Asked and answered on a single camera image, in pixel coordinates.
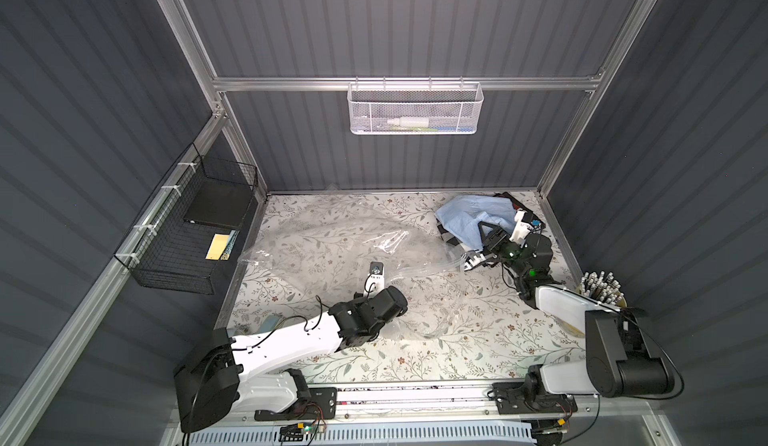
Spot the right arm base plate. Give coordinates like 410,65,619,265
486,382,578,417

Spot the aluminium front rail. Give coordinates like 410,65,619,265
170,376,661,426

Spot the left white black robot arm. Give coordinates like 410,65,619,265
173,286,408,435

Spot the clear plastic vacuum bag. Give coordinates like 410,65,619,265
230,204,471,340

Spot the white vented panel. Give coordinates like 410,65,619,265
190,420,537,445

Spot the yellow cup of pens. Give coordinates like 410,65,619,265
577,271,627,308

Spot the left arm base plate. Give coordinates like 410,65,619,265
254,387,338,422

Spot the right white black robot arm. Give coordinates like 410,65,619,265
465,221,684,403

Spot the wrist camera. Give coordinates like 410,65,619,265
364,261,385,296
510,209,545,245

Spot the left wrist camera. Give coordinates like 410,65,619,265
364,261,385,296

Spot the yellow notepad in basket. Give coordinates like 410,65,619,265
205,234,230,261

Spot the black wire wall basket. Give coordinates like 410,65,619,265
115,147,259,295

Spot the white wire mesh basket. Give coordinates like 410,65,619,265
347,85,485,136

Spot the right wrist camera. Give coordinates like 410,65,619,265
510,209,545,245

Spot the white bottle in basket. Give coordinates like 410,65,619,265
387,117,430,131

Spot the aluminium frame back crossbar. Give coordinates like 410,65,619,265
212,76,602,92

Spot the red plaid shirt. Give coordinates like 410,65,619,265
494,192,546,232

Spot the light blue shirt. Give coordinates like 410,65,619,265
435,195,516,250

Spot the black white checked shirt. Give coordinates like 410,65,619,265
436,221,490,272

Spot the black box in basket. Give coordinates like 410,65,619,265
183,180,253,229

